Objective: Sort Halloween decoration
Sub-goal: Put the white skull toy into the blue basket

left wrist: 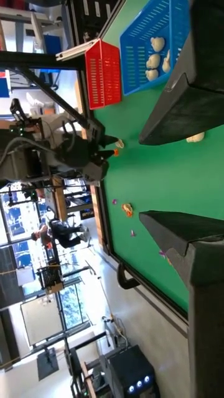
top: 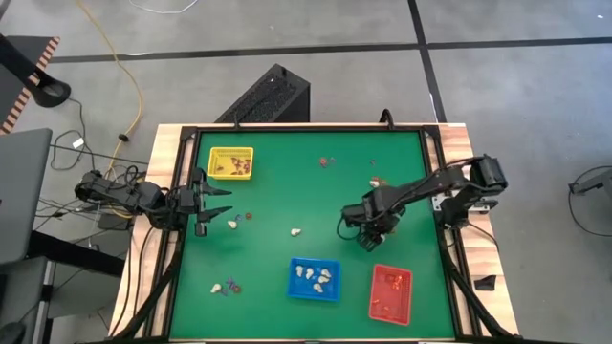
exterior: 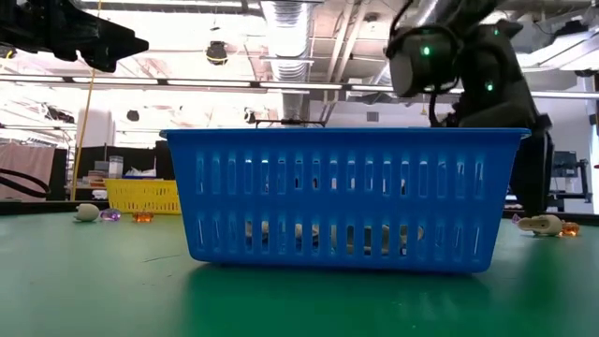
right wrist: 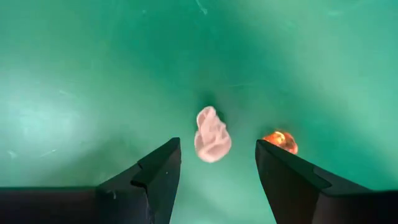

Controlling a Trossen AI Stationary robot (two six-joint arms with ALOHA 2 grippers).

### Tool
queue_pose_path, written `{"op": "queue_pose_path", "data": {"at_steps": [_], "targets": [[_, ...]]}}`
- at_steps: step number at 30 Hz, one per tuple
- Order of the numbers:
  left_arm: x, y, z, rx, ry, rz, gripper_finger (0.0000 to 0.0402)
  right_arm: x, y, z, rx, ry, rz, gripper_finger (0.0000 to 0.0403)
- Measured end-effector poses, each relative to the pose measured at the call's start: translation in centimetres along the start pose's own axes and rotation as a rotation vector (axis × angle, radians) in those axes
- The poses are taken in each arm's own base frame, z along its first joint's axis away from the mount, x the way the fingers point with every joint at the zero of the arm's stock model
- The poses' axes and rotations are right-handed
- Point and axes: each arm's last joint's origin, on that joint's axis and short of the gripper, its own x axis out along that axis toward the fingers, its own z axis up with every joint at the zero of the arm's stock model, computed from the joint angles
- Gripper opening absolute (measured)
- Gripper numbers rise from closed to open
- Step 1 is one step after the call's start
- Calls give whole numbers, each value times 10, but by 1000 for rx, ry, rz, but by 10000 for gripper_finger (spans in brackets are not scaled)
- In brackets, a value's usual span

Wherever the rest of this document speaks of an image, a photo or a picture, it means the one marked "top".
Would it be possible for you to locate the grey mat with striped edge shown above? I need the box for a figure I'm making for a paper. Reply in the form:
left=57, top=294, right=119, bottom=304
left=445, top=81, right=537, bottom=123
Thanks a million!
left=0, top=35, right=62, bottom=136

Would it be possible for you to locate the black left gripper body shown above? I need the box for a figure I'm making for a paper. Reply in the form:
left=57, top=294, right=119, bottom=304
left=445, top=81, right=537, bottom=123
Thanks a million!
left=177, top=167, right=208, bottom=238

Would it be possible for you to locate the black computer tower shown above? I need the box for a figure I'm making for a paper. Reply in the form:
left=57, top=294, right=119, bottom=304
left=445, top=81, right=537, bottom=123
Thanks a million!
left=214, top=63, right=311, bottom=124

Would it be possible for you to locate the black desk bar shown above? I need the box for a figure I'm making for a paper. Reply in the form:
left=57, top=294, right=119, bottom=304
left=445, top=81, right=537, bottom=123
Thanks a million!
left=26, top=230, right=126, bottom=279

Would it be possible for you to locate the grey desk panel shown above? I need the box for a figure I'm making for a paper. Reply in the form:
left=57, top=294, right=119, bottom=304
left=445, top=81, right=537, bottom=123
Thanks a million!
left=0, top=127, right=54, bottom=267

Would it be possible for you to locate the black computer mouse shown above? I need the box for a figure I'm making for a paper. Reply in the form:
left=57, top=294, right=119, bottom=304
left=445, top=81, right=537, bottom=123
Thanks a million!
left=0, top=322, right=26, bottom=344

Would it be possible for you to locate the grey floor device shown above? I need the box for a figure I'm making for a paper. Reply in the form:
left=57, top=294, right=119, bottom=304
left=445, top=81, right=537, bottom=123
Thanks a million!
left=567, top=164, right=612, bottom=197

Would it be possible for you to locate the black stand with round base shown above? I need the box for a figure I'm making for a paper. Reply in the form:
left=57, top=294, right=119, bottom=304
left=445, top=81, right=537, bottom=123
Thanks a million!
left=0, top=32, right=73, bottom=109

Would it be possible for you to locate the green table mat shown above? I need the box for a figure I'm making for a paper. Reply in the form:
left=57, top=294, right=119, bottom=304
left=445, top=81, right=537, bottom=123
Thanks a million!
left=169, top=129, right=456, bottom=341

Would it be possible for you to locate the black hook loop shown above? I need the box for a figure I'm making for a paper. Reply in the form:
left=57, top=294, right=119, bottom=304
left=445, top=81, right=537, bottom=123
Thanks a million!
left=379, top=108, right=398, bottom=131

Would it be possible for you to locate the blue slotted plastic basket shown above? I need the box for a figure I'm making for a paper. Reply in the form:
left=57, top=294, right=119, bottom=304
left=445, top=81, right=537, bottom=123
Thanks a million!
left=286, top=256, right=342, bottom=303

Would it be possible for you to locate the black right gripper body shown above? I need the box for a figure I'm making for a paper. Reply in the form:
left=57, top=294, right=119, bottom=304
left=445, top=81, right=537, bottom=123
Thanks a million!
left=341, top=188, right=402, bottom=235

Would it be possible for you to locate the yellow cable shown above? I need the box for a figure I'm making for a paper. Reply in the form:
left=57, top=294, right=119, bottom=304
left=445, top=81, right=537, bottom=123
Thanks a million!
left=76, top=0, right=145, bottom=181

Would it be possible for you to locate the red slotted plastic basket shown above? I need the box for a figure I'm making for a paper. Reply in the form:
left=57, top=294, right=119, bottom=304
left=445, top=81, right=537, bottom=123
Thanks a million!
left=367, top=263, right=414, bottom=328

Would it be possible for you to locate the white floor cable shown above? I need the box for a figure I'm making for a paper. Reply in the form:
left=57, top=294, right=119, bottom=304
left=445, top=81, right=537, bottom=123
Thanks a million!
left=127, top=0, right=200, bottom=15

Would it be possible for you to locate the black wedge bracket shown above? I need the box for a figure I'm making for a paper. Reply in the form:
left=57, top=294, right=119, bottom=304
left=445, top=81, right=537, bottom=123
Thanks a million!
left=473, top=274, right=498, bottom=292

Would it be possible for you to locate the thin black floor cable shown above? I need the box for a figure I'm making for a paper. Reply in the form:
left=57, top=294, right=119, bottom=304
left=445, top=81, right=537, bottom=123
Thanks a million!
left=50, top=142, right=150, bottom=166

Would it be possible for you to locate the yellow slotted plastic basket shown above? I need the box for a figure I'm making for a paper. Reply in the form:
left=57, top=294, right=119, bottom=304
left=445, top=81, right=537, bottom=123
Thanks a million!
left=206, top=146, right=255, bottom=182

